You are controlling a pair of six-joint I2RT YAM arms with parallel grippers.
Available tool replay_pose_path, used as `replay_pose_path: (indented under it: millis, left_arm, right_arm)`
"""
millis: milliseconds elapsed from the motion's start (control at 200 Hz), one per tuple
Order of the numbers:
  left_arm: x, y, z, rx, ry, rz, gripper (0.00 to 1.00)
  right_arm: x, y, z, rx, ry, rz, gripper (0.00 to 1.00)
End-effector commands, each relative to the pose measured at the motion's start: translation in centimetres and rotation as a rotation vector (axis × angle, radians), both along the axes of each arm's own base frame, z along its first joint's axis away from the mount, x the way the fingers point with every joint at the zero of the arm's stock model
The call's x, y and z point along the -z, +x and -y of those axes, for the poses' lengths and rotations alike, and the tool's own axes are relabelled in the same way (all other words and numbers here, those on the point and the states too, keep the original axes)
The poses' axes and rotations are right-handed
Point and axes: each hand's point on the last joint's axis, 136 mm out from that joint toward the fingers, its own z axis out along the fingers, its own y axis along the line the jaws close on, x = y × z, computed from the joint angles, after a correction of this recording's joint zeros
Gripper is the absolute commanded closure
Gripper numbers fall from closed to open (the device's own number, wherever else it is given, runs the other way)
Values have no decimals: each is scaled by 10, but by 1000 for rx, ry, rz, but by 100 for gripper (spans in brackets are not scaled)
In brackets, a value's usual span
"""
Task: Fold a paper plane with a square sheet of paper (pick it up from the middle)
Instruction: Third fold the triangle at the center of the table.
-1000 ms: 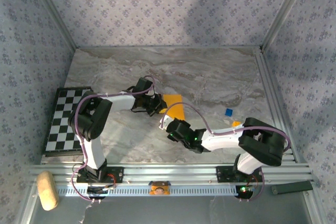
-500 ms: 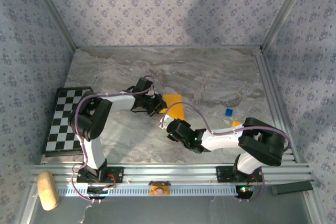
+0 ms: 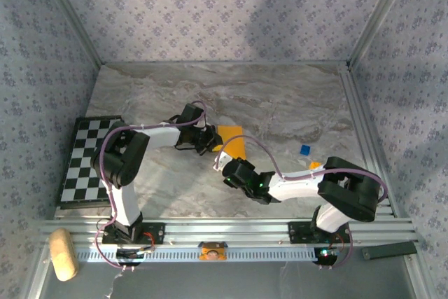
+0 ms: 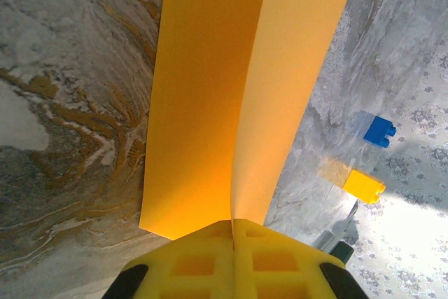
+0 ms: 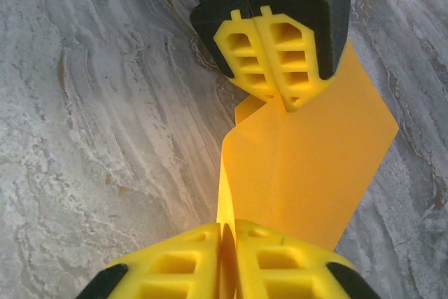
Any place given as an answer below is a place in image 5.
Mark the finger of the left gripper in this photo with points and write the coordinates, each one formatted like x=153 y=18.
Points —
x=308 y=40
x=224 y=15

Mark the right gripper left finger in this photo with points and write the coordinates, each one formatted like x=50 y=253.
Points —
x=168 y=271

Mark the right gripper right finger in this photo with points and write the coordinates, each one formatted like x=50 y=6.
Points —
x=290 y=271

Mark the orange paper sheet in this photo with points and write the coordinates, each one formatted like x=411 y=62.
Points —
x=297 y=173

